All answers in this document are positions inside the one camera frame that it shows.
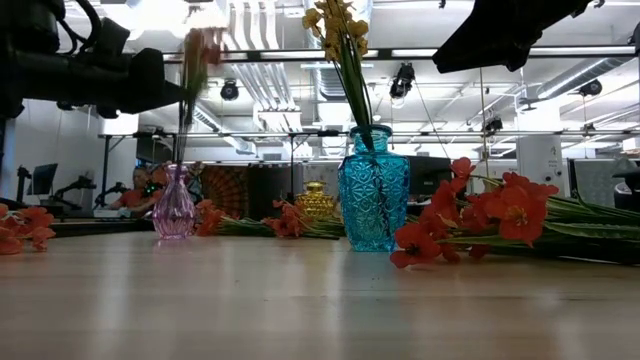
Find black office chair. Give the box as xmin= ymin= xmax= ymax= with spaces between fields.
xmin=612 ymin=159 xmax=640 ymax=211

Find grey partition panel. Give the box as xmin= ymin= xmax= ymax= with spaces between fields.
xmin=569 ymin=158 xmax=621 ymax=201

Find yellow artificial flower bunch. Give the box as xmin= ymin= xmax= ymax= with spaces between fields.
xmin=301 ymin=0 xmax=374 ymax=151

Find white column with devices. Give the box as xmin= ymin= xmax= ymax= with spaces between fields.
xmin=516 ymin=134 xmax=569 ymax=201

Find thin hanging rope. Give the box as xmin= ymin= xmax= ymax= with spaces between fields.
xmin=478 ymin=67 xmax=491 ymax=179

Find person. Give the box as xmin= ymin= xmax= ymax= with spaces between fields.
xmin=108 ymin=166 xmax=169 ymax=214

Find black backdrop stand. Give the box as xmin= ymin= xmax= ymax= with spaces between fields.
xmin=98 ymin=129 xmax=349 ymax=211

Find pink ribbed glass vase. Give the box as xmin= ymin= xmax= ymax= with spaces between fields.
xmin=151 ymin=163 xmax=197 ymax=241

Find white ceiling pipes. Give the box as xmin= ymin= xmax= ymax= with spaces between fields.
xmin=227 ymin=0 xmax=304 ymax=119

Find grey spiral duct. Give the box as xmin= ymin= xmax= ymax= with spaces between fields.
xmin=537 ymin=56 xmax=636 ymax=100

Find black linear light fixture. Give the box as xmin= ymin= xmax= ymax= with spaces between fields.
xmin=162 ymin=46 xmax=640 ymax=64

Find wide black monitor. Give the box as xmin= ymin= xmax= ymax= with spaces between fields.
xmin=407 ymin=155 xmax=454 ymax=197

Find black ceiling track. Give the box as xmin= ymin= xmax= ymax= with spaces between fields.
xmin=389 ymin=128 xmax=640 ymax=138

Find small black monitor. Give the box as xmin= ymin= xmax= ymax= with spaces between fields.
xmin=27 ymin=163 xmax=59 ymax=197

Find white ceiling box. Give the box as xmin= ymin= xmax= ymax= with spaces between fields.
xmin=98 ymin=112 xmax=141 ymax=136

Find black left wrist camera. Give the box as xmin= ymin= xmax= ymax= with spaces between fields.
xmin=92 ymin=17 xmax=132 ymax=57

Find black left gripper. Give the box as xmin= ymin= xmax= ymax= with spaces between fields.
xmin=64 ymin=47 xmax=189 ymax=120

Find amber glass vase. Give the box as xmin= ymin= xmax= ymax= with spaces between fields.
xmin=294 ymin=179 xmax=338 ymax=222

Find blue patterned glass vase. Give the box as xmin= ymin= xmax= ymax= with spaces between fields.
xmin=337 ymin=123 xmax=411 ymax=253

